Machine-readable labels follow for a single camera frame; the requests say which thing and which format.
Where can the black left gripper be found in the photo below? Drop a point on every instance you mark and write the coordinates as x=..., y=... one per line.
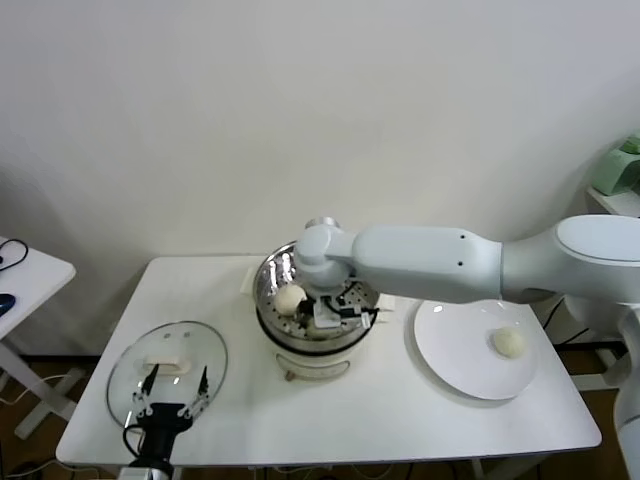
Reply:
x=162, y=430

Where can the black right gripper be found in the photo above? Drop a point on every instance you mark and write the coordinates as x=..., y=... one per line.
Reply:
x=307, y=312

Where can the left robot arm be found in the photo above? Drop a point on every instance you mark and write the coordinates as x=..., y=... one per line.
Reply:
x=150, y=471

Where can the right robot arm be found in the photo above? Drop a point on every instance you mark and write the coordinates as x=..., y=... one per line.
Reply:
x=425, y=260

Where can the stainless steel steamer basket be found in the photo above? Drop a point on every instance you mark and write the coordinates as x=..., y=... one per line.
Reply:
x=267, y=285

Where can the white electric cooking pot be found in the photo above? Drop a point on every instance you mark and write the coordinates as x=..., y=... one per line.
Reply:
x=310, y=365

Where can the glass pot lid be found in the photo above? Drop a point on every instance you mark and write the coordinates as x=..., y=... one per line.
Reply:
x=195, y=342

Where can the white round plate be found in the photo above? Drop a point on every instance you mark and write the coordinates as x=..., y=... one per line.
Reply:
x=450, y=350

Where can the white side table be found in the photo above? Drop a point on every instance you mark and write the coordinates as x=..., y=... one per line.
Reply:
x=40, y=270

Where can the blue computer mouse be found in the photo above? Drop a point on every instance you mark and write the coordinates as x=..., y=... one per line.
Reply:
x=6, y=303

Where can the white shelf table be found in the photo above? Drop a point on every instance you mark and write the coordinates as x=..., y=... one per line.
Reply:
x=617, y=200

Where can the green appliance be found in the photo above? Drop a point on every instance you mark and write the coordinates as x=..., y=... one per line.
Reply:
x=612, y=172

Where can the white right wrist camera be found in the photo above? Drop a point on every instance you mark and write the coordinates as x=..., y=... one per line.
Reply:
x=326, y=314

